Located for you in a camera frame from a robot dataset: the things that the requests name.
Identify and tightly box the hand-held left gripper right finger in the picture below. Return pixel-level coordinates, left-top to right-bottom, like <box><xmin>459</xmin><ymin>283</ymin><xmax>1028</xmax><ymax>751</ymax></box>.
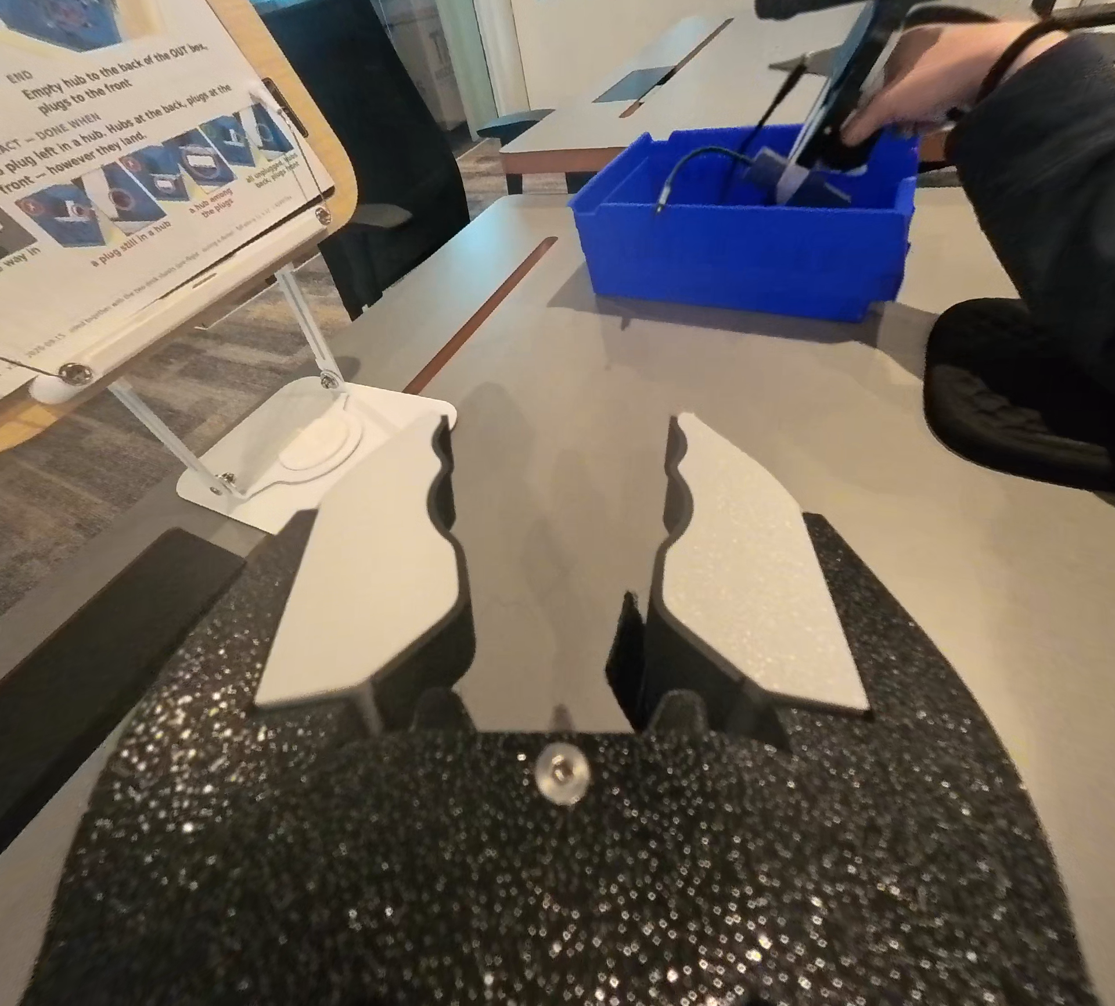
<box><xmin>645</xmin><ymin>412</ymin><xmax>874</xmax><ymax>750</ymax></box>

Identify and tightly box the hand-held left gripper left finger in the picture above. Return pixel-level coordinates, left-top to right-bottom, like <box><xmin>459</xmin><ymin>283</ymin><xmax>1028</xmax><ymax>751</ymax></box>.
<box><xmin>253</xmin><ymin>414</ymin><xmax>479</xmax><ymax>741</ymax></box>

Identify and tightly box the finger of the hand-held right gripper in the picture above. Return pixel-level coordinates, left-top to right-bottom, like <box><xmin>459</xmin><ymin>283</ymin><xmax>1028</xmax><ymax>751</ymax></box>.
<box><xmin>774</xmin><ymin>142</ymin><xmax>820</xmax><ymax>207</ymax></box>

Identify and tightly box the blue plastic bin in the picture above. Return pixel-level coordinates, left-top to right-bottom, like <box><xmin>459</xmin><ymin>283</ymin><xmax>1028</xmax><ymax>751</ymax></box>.
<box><xmin>568</xmin><ymin>124</ymin><xmax>922</xmax><ymax>325</ymax></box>

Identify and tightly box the black cable grey connector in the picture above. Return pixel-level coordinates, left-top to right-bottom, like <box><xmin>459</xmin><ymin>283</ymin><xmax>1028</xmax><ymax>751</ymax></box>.
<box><xmin>655</xmin><ymin>145</ymin><xmax>759</xmax><ymax>216</ymax></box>

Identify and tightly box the person's right forearm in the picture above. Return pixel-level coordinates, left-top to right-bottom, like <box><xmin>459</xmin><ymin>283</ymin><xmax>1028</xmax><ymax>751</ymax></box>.
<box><xmin>945</xmin><ymin>4</ymin><xmax>1115</xmax><ymax>380</ymax></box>

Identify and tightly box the person's right hand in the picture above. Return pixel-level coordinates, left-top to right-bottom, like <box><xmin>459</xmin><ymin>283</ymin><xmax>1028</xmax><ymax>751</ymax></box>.
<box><xmin>840</xmin><ymin>21</ymin><xmax>1068</xmax><ymax>150</ymax></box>

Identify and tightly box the white wooden document stand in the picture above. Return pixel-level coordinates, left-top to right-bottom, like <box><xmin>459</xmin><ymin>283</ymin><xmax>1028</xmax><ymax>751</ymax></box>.
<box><xmin>0</xmin><ymin>0</ymin><xmax>458</xmax><ymax>537</ymax></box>

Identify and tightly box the white wood-edged table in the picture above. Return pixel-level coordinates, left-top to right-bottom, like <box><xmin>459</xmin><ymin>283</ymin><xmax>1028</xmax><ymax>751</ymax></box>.
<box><xmin>477</xmin><ymin>13</ymin><xmax>951</xmax><ymax>197</ymax></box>

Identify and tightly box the black rectangular pad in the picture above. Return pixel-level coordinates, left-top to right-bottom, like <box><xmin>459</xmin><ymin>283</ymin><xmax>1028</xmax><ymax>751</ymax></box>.
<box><xmin>0</xmin><ymin>527</ymin><xmax>247</xmax><ymax>828</ymax></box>

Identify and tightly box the black oval wrist pad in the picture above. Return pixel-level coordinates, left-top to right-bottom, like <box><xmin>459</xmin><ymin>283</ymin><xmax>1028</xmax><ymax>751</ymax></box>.
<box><xmin>923</xmin><ymin>299</ymin><xmax>1115</xmax><ymax>493</ymax></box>

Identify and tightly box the tall cardboard box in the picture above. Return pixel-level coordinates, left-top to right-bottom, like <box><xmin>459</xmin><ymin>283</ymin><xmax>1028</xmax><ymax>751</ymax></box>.
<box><xmin>348</xmin><ymin>0</ymin><xmax>463</xmax><ymax>131</ymax></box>

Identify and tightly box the black office chair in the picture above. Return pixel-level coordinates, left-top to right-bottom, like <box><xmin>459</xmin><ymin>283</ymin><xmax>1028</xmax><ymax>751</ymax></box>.
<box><xmin>261</xmin><ymin>0</ymin><xmax>472</xmax><ymax>323</ymax></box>

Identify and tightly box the printed instruction sheet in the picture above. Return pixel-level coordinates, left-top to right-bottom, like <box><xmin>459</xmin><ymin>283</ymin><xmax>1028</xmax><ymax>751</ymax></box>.
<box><xmin>0</xmin><ymin>0</ymin><xmax>336</xmax><ymax>401</ymax></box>

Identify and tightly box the dark table cable cover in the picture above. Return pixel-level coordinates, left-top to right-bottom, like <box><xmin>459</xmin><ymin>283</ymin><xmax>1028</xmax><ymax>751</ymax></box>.
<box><xmin>595</xmin><ymin>65</ymin><xmax>681</xmax><ymax>103</ymax></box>

